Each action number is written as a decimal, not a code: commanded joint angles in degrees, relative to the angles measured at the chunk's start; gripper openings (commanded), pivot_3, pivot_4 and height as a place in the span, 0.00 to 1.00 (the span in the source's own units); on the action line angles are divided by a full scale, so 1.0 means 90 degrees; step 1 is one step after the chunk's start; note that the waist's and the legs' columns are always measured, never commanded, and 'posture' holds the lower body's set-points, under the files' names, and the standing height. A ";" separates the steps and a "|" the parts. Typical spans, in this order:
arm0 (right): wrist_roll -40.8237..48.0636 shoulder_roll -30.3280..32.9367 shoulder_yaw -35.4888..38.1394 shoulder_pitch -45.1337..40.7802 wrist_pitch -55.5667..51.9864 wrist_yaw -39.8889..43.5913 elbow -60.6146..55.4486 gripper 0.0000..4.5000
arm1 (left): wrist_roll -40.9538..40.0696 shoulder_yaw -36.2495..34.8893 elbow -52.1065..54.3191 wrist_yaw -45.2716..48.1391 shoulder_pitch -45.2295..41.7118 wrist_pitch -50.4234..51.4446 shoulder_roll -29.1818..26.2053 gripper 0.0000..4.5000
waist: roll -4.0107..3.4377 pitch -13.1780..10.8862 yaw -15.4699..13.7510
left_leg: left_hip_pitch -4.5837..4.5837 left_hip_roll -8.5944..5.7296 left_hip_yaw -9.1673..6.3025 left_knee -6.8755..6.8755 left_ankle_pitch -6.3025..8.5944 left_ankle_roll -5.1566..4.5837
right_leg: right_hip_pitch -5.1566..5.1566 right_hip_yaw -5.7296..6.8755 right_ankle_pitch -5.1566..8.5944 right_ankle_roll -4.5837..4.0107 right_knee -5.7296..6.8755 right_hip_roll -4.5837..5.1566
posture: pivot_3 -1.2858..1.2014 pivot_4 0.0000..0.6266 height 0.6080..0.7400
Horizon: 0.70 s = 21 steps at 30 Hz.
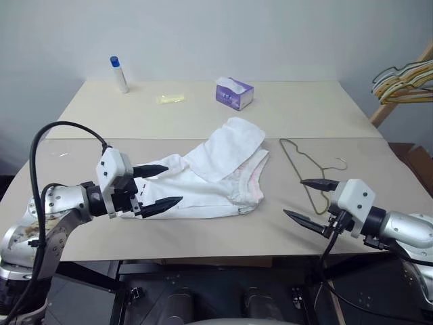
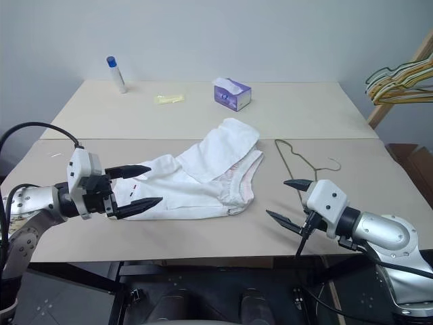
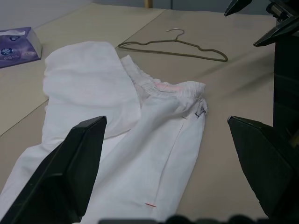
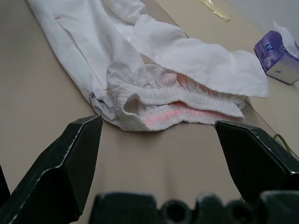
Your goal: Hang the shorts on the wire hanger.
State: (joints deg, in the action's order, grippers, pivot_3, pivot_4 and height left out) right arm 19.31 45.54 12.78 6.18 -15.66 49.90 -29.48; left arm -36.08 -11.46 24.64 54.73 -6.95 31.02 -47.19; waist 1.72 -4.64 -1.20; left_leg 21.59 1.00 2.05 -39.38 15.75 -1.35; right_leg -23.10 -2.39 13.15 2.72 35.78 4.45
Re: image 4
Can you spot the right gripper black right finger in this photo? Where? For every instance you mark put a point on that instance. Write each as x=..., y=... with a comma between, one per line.
x=254, y=161

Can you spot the clear yellowish tape strip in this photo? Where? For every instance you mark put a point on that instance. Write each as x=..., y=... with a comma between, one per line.
x=216, y=11

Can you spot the white cloth garment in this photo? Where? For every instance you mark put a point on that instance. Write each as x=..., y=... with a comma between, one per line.
x=93, y=58

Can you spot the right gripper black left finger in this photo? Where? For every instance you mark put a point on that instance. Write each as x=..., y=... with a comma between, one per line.
x=53, y=177

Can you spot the purple tissue box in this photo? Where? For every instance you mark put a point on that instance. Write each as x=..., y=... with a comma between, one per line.
x=273, y=56

